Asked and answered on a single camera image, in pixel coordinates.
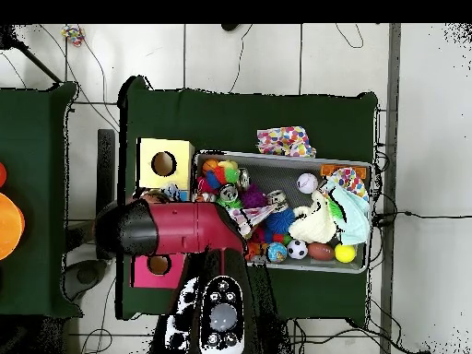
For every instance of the wooden box with three holes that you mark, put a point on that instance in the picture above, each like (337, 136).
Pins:
(181, 173)

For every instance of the red round object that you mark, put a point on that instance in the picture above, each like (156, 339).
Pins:
(2, 175)

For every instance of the purple spiky ball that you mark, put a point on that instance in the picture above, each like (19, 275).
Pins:
(254, 196)

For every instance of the smooth yellow ball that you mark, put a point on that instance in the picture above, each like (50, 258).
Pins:
(345, 253)

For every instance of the white knitted cloth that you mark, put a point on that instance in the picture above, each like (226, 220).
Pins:
(317, 223)

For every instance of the small white baseball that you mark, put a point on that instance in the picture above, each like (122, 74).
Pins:
(307, 183)

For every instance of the small brown football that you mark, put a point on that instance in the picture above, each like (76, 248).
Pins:
(321, 251)

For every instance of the orange round object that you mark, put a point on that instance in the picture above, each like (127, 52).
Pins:
(9, 225)

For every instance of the small soccer ball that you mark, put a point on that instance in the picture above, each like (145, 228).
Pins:
(297, 249)

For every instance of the green cloth side table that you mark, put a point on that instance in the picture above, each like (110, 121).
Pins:
(37, 147)

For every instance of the small globe print ball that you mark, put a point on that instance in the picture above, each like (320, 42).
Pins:
(277, 252)

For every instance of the small colourful floor toy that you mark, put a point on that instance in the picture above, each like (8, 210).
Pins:
(72, 34)

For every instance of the rainbow spiky caterpillar toy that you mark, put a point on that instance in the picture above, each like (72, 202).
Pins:
(217, 175)

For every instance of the polka dot cloth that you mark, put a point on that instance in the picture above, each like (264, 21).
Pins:
(348, 179)
(252, 215)
(286, 141)

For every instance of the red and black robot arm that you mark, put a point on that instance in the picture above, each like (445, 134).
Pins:
(192, 228)

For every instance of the mint green knitted cloth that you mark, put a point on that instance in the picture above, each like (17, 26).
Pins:
(354, 217)

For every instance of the person's foot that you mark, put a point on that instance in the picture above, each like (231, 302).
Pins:
(230, 26)

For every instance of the blue spiky ball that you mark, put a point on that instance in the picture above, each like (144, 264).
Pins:
(279, 221)

